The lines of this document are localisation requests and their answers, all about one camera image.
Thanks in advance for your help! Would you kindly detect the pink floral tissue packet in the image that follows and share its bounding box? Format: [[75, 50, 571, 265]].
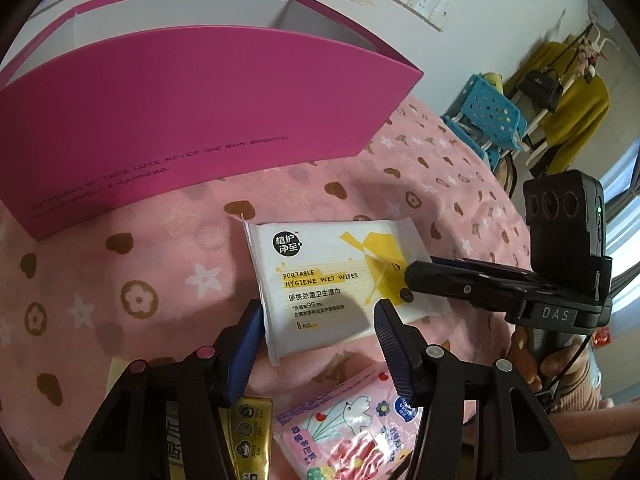
[[271, 362, 427, 480]]

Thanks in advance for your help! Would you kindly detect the dark round stool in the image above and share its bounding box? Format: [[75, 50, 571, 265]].
[[492, 152, 522, 197]]

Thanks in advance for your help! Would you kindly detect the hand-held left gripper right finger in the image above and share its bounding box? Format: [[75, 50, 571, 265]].
[[372, 299, 576, 480]]

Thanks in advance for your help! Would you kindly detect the yellow hanging garment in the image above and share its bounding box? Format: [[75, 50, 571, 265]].
[[504, 40, 612, 177]]

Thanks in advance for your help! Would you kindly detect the black handbag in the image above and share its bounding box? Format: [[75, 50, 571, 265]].
[[517, 66, 564, 114]]

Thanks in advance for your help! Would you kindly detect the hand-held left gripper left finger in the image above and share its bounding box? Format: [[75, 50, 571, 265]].
[[62, 299, 265, 480]]

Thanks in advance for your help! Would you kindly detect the white clothes rack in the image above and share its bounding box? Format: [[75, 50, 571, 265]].
[[520, 14, 622, 157]]

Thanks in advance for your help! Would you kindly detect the pink printed blanket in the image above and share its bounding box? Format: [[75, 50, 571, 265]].
[[0, 97, 535, 463]]

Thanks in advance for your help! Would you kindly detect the pink cardboard box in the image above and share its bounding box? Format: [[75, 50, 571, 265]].
[[0, 0, 425, 242]]

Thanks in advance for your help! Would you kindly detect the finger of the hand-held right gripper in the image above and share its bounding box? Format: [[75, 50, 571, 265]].
[[430, 255, 532, 281], [403, 260, 532, 312]]

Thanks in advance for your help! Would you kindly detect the white wet wipes packet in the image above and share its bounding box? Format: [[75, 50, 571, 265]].
[[242, 217, 442, 367]]

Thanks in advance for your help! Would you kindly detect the yellow tissue packet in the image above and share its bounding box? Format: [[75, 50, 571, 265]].
[[105, 357, 274, 480]]

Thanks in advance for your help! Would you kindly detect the person's right hand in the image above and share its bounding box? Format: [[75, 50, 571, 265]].
[[510, 327, 597, 395]]

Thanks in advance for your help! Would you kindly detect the small hanging plush toy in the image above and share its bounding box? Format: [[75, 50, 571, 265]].
[[572, 42, 602, 82]]

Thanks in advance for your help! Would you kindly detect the blue plastic stool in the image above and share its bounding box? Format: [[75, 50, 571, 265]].
[[442, 72, 529, 172]]

